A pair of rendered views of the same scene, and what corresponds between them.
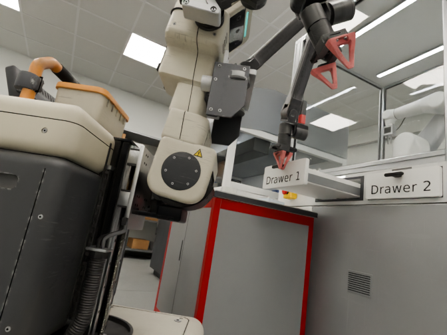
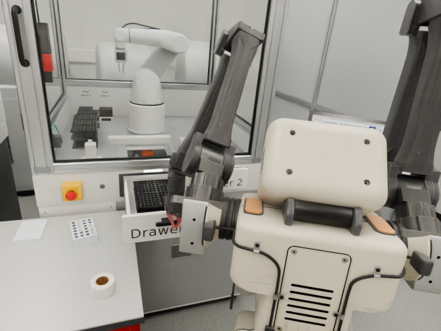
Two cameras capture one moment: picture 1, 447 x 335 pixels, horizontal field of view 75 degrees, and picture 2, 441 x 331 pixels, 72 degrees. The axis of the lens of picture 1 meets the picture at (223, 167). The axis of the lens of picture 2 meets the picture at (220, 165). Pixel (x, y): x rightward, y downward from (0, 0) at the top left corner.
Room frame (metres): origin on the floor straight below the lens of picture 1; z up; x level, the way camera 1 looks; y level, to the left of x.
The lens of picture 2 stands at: (1.01, 0.62, 1.51)
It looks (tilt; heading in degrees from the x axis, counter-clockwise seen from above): 23 degrees down; 274
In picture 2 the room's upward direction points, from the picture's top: 5 degrees clockwise
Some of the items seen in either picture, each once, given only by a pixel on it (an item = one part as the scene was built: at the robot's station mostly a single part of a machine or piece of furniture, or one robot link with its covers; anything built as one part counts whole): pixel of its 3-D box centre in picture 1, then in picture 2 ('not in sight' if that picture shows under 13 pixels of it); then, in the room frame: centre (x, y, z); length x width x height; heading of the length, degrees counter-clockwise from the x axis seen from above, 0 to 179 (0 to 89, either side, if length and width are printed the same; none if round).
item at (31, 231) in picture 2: not in sight; (31, 230); (1.76, -0.26, 0.77); 0.13 x 0.09 x 0.02; 112
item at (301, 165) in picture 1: (283, 175); (164, 224); (1.25, -0.27, 0.87); 0.29 x 0.02 x 0.11; 25
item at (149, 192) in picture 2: not in sight; (157, 198); (1.33, -0.45, 0.87); 0.22 x 0.18 x 0.06; 115
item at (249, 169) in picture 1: (235, 183); not in sight; (3.08, -0.15, 1.13); 1.78 x 1.14 x 0.45; 25
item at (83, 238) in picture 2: (271, 203); (83, 232); (1.57, -0.28, 0.78); 0.12 x 0.08 x 0.04; 127
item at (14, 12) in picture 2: not in sight; (19, 37); (1.77, -0.37, 1.45); 0.05 x 0.03 x 0.19; 115
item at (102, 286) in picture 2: (229, 191); (102, 286); (1.38, -0.05, 0.78); 0.07 x 0.07 x 0.04
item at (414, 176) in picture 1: (400, 184); (219, 179); (1.10, -0.69, 0.87); 0.29 x 0.02 x 0.11; 25
